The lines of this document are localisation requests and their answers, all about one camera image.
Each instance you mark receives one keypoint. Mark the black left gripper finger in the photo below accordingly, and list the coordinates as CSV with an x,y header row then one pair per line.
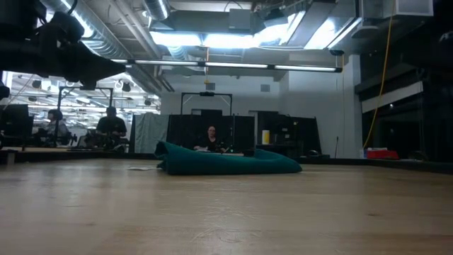
x,y
99,67

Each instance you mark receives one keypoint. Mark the teal microfiber towel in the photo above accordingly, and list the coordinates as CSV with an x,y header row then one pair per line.
x,y
230,163

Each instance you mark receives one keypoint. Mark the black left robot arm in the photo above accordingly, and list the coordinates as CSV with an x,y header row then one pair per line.
x,y
14,35

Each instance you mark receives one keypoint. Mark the person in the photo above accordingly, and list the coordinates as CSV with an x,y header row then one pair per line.
x,y
211,140
58,127
111,127

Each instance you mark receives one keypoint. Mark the grey curtain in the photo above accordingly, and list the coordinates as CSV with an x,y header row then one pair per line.
x,y
148,131

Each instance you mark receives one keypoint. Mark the black monitor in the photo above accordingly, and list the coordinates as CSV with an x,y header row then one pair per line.
x,y
14,122

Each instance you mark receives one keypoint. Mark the black partition panel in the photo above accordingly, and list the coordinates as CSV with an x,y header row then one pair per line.
x,y
184,127

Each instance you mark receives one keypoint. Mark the white towel label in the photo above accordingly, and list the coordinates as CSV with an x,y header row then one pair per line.
x,y
141,168

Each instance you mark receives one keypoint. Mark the long linear ceiling light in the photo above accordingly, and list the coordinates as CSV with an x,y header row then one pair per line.
x,y
233,65

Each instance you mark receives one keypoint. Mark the yellow container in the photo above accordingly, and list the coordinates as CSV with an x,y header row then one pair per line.
x,y
265,137

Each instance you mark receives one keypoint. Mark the black cabinet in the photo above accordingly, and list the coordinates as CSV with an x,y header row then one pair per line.
x,y
293,131

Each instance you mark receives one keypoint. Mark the black computer mouse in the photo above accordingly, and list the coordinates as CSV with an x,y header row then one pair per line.
x,y
313,153

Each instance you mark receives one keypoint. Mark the red box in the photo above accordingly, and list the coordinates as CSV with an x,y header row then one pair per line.
x,y
382,154

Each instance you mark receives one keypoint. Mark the black background rig frame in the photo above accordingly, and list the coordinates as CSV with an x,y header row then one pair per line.
x,y
59,106
207,93

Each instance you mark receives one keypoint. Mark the black wall camera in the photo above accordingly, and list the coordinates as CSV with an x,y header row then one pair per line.
x,y
336,52

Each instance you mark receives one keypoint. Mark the black aluminium table frame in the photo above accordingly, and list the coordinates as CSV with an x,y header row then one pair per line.
x,y
389,163

